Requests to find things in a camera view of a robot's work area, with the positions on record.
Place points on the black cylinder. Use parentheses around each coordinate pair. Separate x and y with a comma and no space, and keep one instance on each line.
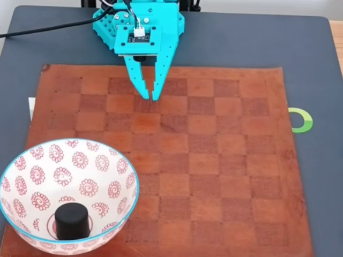
(71,222)

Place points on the white bowl red flower print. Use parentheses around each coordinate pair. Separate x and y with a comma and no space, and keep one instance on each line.
(107,174)

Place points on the brown leather chessboard mat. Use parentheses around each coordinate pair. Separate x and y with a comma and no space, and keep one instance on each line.
(201,174)

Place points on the teal square camera box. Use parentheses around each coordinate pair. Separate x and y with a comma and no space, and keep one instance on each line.
(122,46)

